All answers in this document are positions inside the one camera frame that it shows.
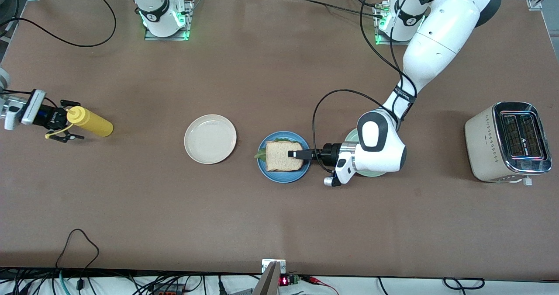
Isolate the bread slice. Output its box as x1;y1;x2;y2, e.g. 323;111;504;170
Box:
265;141;304;172

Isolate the light green plate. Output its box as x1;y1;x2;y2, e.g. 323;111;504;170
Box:
344;128;393;177

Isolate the cream and chrome toaster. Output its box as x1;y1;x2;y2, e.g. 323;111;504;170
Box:
464;101;553;186

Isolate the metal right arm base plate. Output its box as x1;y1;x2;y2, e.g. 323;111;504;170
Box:
144;0;195;41

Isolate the red cable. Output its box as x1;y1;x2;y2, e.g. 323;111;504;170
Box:
301;275;340;295

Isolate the black coiled cable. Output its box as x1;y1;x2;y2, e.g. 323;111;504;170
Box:
443;278;485;289

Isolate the blue plate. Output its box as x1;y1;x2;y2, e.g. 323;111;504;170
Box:
257;131;311;184

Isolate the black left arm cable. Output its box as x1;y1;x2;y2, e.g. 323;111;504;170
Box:
312;0;418;174

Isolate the yellow squeeze bottle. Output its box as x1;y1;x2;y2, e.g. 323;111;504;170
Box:
46;106;114;139

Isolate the black looped cable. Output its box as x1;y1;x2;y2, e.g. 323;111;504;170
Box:
55;229;100;282

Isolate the beige plate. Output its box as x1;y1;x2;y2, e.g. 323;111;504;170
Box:
184;114;237;164

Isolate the grey metal camera mount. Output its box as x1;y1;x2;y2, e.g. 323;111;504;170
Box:
251;259;286;295

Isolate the green lettuce leaf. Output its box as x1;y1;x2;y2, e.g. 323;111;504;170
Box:
254;138;302;161

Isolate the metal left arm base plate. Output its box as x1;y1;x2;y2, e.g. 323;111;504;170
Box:
373;2;413;46

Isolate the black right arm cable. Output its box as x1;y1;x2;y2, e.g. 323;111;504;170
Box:
0;0;117;48

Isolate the black cable across table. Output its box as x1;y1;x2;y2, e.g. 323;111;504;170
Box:
284;0;386;18

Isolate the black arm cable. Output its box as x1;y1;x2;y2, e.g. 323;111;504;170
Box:
0;0;117;48
312;0;418;174

